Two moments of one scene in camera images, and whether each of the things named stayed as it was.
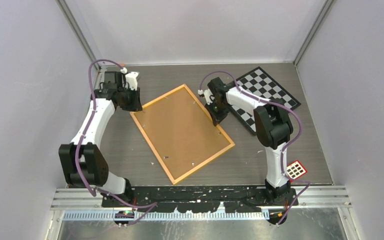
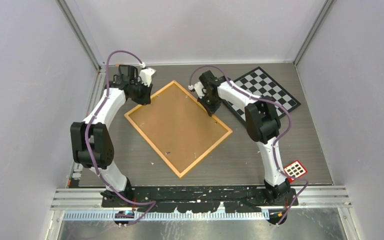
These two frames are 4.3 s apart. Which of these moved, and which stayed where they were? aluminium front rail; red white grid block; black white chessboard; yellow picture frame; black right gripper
Moved: yellow picture frame; black right gripper
Stayed: black white chessboard; red white grid block; aluminium front rail
